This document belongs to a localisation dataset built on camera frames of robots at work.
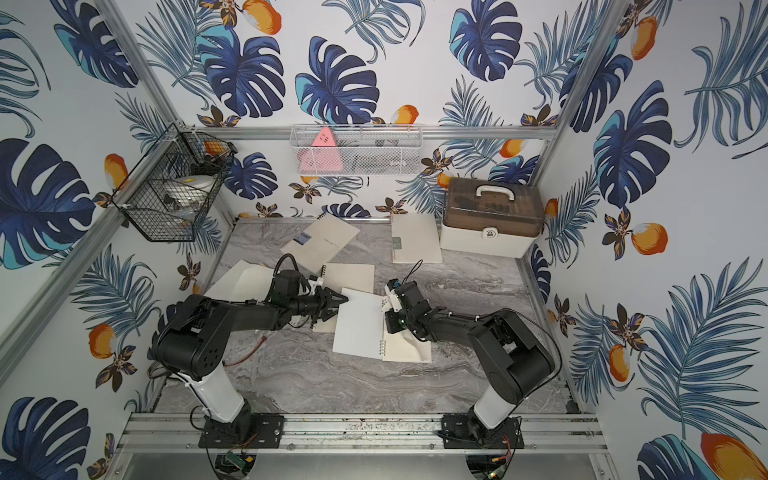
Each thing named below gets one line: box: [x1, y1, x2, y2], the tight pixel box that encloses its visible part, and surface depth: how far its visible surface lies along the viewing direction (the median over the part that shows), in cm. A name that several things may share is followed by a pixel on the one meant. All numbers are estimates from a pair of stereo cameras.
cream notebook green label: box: [390, 213, 443, 264], surface depth 116 cm
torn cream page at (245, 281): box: [204, 259, 267, 301], surface depth 105 cm
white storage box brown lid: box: [441, 178, 545, 258], surface depth 102 cm
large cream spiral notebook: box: [280, 213, 361, 274], surface depth 116 cm
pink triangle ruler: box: [297, 127, 343, 173], surface depth 92 cm
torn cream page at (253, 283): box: [231, 266, 274, 302], surface depth 105 cm
